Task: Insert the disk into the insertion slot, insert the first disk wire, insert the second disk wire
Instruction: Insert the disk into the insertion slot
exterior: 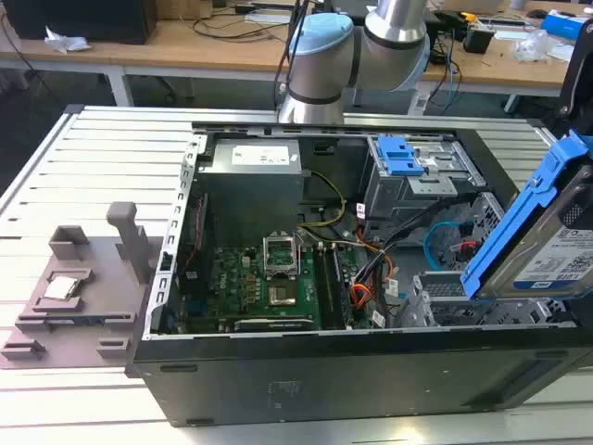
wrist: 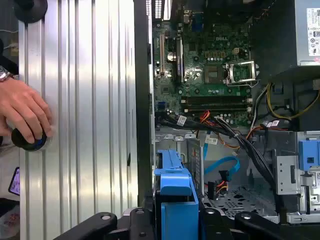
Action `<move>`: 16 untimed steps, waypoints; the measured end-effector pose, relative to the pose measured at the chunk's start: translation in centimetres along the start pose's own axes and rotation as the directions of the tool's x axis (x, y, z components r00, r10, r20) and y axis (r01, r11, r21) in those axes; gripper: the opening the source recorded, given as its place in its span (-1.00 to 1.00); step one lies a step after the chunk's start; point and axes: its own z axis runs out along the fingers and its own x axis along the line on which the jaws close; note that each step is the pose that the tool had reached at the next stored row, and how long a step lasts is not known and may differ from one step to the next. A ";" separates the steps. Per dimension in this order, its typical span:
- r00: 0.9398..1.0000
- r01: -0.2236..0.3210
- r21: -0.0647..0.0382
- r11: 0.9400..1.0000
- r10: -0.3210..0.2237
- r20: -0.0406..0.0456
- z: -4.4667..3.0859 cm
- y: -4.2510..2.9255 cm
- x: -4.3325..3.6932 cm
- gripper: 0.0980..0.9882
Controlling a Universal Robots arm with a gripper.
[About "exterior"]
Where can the crumpled white paper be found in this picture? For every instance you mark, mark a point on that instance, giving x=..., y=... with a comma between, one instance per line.
x=65, y=41

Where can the blue cardboard box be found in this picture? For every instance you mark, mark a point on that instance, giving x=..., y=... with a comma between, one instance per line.
x=563, y=23

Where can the silver CPU chip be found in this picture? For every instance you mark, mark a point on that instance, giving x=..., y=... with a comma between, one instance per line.
x=61, y=288

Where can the grey power supply unit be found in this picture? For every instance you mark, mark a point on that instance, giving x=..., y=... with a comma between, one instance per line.
x=252, y=185

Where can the wooden desk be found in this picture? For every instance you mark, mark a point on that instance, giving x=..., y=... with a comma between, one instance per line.
x=208, y=51

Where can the black box on desk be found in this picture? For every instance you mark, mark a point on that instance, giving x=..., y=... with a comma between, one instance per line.
x=79, y=18

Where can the black RAM slot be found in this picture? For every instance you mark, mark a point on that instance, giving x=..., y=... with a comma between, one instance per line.
x=330, y=287

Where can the blue drive latch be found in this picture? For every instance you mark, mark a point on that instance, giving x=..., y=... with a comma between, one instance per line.
x=396, y=155

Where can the hard disk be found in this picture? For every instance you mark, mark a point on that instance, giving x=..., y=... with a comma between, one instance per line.
x=533, y=232

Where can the grey parts rack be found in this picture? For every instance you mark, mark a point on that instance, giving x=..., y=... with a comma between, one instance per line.
x=79, y=292

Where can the green motherboard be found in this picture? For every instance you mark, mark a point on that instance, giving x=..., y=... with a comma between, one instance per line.
x=259, y=287

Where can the black yellow device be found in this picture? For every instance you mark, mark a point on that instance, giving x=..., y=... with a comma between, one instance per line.
x=477, y=37

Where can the metal disk bay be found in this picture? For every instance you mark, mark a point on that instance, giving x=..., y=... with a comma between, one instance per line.
x=463, y=301

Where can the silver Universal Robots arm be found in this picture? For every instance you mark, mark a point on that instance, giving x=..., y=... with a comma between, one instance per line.
x=319, y=55

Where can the black open PC case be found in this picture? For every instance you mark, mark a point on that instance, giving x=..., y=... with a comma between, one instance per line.
x=324, y=361

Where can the metal drive cage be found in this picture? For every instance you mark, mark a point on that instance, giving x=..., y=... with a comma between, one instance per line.
x=417, y=185

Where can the clear plastic bag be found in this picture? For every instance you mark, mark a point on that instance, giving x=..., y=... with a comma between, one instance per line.
x=533, y=44

